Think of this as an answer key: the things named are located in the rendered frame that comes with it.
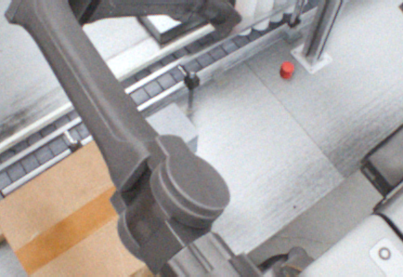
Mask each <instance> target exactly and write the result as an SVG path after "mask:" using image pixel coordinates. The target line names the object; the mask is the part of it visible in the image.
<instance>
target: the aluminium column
mask: <svg viewBox="0 0 403 277"><path fill-rule="evenodd" d="M345 3H346V0H320V1H319V3H318V8H317V11H316V13H315V17H314V19H313V21H312V24H311V27H310V29H309V31H308V35H307V37H306V40H305V45H304V47H303V49H302V50H303V51H302V53H301V55H302V56H303V57H304V58H305V59H306V60H307V61H308V62H309V63H310V65H312V64H313V63H316V62H317V61H319V60H321V59H323V56H324V53H325V52H326V48H327V46H328V43H329V42H330V41H331V38H332V34H333V32H334V29H335V28H336V24H337V22H338V19H340V15H341V14H342V11H343V9H344V6H345Z"/></svg>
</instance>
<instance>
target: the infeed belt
mask: <svg viewBox="0 0 403 277"><path fill-rule="evenodd" d="M319 1H320V0H307V4H305V6H304V8H303V13H302V15H303V14H305V13H306V12H308V11H309V10H312V9H314V7H317V6H318V5H319ZM291 16H292V14H290V15H286V14H283V16H282V19H281V21H280V22H277V23H271V22H270V23H269V24H268V26H267V28H266V29H265V30H264V31H262V32H257V31H255V30H254V29H253V28H252V30H251V32H250V33H249V34H248V35H246V36H235V37H233V38H231V39H229V40H227V41H226V42H224V43H223V44H221V45H219V46H216V47H214V48H212V49H211V50H209V51H207V52H205V53H203V54H201V55H199V57H197V58H195V59H192V60H191V61H188V62H187V63H186V64H184V65H183V68H184V69H186V70H187V73H190V71H191V70H193V71H195V73H198V72H199V71H201V70H203V69H205V68H207V67H208V66H209V65H212V64H213V63H215V62H216V61H219V60H221V59H223V58H224V57H226V56H227V55H230V54H231V53H232V52H236V50H238V49H241V48H242V47H244V46H246V45H248V44H250V43H251V42H253V41H254V40H257V39H258V38H260V37H262V36H264V35H266V34H268V33H270V32H272V31H273V30H276V29H277V28H279V27H280V26H282V25H284V24H286V23H288V21H289V20H291V19H292V18H291ZM220 36H222V35H220V34H219V32H217V31H216V30H214V31H212V32H209V33H208V34H206V35H204V36H202V37H201V38H198V39H196V40H195V41H192V42H191V43H189V44H187V45H185V46H183V47H181V48H179V49H178V50H176V51H175V52H172V53H171V54H169V55H167V56H165V57H163V58H162V59H160V60H157V61H155V62H154V63H151V65H149V66H148V67H147V68H143V69H142V70H140V71H139V72H136V73H134V74H133V75H132V76H128V77H127V78H125V79H124V80H123V81H121V82H120V83H121V85H122V86H123V88H124V90H126V89H127V88H128V87H131V86H132V85H134V84H135V83H138V82H139V81H141V80H142V79H144V78H147V77H148V76H150V75H151V74H154V73H156V72H157V71H159V70H161V69H162V68H163V67H165V66H168V65H170V64H171V63H172V62H175V61H176V60H178V59H182V58H183V57H184V56H186V55H187V54H189V53H191V52H192V51H195V50H196V49H198V48H200V47H202V46H204V45H207V44H208V43H210V42H212V41H214V40H215V39H216V38H219V37H220ZM134 76H135V77H134ZM183 80H184V75H183V73H182V72H181V71H179V70H178V69H174V70H173V71H171V72H170V73H167V74H166V75H164V76H163V77H160V78H158V80H156V81H154V82H152V83H150V84H149V85H147V86H144V87H142V89H140V90H138V91H136V92H135V93H134V94H132V95H130V99H132V101H133V102H134V103H135V104H136V106H137V107H138V106H140V105H142V104H144V103H145V102H146V101H149V100H150V99H152V98H154V97H157V96H158V95H160V94H161V93H163V92H164V91H165V90H167V89H169V88H171V87H173V86H174V85H176V84H178V83H180V82H182V81H183ZM67 115H68V116H67ZM76 118H79V115H78V114H77V111H76V110H75V109H73V110H71V112H67V113H66V114H65V115H62V116H60V117H59V119H56V120H55V121H53V122H52V123H54V124H52V123H50V124H48V125H46V126H45V127H42V128H41V129H40V130H39V131H40V133H39V131H36V132H34V134H31V135H30V136H29V137H27V138H26V140H27V141H26V140H25V139H23V140H22V141H20V142H18V143H17V144H15V145H13V146H12V148H13V150H12V148H8V149H7V150H5V151H3V152H2V153H0V165H1V164H3V163H4V162H6V161H8V160H9V159H10V158H12V157H14V156H15V155H17V154H19V153H20V152H22V151H24V150H26V149H27V148H30V147H31V146H32V145H33V144H35V143H36V142H38V141H41V140H42V139H43V138H46V137H47V136H49V135H50V134H52V133H54V132H55V131H57V130H59V129H60V128H62V127H63V126H65V125H67V124H68V123H69V122H72V121H74V119H76ZM70 133H71V136H72V137H73V139H75V140H78V139H79V140H81V141H82V140H85V139H86V138H88V137H90V136H91V135H90V134H89V132H88V130H87V129H86V128H85V125H84V124H81V125H78V126H76V128H74V129H72V130H71V131H70ZM69 144H70V142H69V141H68V139H67V137H65V135H63V136H62V137H59V138H57V139H56V140H54V141H52V142H51V143H50V144H47V145H46V146H45V147H44V148H42V149H41V150H39V151H38V152H35V153H34V154H31V155H30V156H29V157H27V158H25V159H24V160H22V161H20V162H19V163H17V164H15V165H13V166H12V167H10V168H9V169H8V170H6V171H4V172H3V173H1V174H0V191H2V190H3V189H5V188H7V186H10V185H11V184H12V183H15V182H16V181H17V180H20V179H21V178H23V177H25V176H26V175H28V174H30V173H31V172H32V171H34V170H35V169H36V168H39V167H40V166H41V165H44V164H45V163H46V162H49V161H50V160H52V159H53V158H55V157H57V156H58V155H60V154H62V153H63V152H65V151H67V150H68V149H69V148H68V146H69Z"/></svg>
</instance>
